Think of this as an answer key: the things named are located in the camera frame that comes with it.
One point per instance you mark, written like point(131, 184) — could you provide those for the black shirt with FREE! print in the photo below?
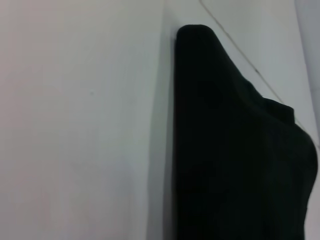
point(225, 150)

